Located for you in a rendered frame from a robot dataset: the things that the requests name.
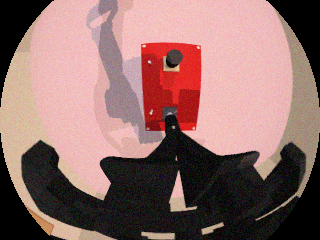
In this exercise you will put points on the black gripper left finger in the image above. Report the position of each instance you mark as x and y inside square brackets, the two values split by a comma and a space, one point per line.
[158, 169]

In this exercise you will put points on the red circuit board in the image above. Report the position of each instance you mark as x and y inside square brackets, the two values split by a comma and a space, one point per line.
[171, 85]

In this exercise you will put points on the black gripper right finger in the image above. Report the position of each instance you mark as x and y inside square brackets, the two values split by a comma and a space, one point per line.
[199, 167]

